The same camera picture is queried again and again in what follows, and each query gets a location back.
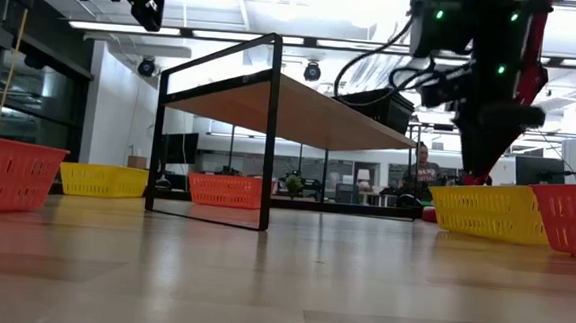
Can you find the person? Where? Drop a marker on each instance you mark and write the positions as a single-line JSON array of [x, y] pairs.
[[419, 177]]

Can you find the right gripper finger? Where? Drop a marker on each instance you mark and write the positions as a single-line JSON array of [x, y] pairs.
[[474, 148], [496, 146]]

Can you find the black computer monitor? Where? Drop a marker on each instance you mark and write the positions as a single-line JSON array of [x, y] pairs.
[[538, 171], [181, 147]]

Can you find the orange plastic basket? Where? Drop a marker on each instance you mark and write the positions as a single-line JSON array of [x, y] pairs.
[[226, 190], [11, 174], [572, 219]]

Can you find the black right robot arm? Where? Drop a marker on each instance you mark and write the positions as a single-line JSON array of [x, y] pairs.
[[496, 39]]

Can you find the yellow plastic basket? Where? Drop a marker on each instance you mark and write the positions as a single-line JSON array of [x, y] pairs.
[[490, 211], [101, 180]]

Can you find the brown cardboard box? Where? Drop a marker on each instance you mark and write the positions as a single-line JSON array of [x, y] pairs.
[[136, 162]]

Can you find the wooden shelf black metal frame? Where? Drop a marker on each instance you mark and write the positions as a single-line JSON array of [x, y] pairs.
[[310, 118]]

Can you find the black aluminium table frame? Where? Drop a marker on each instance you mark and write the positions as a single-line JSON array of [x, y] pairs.
[[345, 209]]

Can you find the black plastic basket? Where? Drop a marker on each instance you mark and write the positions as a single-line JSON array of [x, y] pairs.
[[378, 111]]

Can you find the red desk lamp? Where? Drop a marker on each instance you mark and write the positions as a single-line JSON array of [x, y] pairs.
[[535, 71]]

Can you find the small green potted plant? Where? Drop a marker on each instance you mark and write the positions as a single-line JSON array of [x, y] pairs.
[[294, 184]]

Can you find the black ceiling spotlight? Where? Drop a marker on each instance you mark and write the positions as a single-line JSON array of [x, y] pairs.
[[146, 66], [312, 71]]

